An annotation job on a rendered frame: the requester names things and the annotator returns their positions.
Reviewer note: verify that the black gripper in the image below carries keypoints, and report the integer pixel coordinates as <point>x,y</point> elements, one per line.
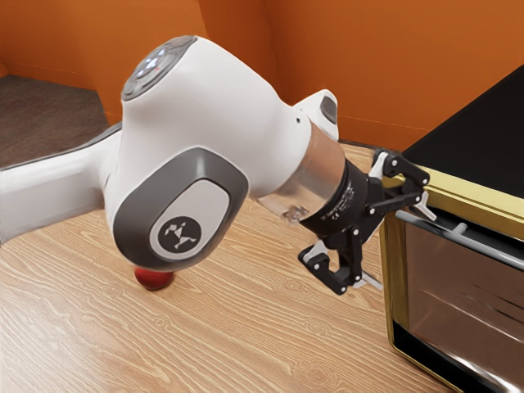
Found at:
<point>348,200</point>

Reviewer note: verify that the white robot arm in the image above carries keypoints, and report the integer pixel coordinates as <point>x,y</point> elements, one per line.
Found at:
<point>196,123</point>

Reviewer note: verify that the gold framed oven, glass door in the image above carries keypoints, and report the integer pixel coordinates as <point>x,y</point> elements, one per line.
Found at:
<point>454,270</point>

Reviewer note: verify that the red apple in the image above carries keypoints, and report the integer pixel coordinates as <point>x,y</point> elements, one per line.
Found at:
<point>153,281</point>

